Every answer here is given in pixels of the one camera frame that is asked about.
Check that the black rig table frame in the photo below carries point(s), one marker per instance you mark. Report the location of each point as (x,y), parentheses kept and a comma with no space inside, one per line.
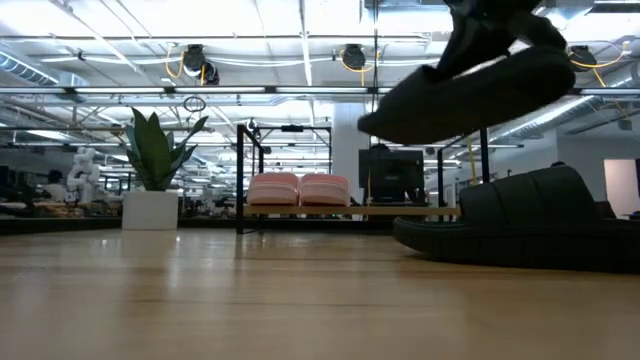
(75,226)

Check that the black background workstation frame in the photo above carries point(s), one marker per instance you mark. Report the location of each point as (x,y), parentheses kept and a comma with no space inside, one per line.
(320,128)

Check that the black foam slide sandal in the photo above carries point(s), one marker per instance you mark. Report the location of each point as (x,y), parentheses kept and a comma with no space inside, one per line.
(500,245)
(475,110)

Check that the long ceiling light strip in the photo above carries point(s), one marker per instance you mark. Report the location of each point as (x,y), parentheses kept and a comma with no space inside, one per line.
(220,90)

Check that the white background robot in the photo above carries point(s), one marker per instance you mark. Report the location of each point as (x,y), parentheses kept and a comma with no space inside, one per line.
(84,175)

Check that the person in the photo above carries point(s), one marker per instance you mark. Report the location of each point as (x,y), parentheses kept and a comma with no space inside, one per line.
(54,187)

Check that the green snake plant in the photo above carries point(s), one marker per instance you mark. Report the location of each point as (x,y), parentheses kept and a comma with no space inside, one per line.
(155,155)

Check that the pink foam slide sandal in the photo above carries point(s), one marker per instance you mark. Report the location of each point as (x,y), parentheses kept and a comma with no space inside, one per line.
(325,192)
(273,192)

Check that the black monitor screen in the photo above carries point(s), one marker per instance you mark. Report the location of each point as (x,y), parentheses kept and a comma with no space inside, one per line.
(390,170)

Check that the black frame wooden shelf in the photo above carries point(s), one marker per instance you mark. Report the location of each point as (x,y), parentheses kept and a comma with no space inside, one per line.
(375,211)

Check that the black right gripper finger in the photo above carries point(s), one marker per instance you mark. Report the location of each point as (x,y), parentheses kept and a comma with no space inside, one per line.
(470,45)
(542,32)

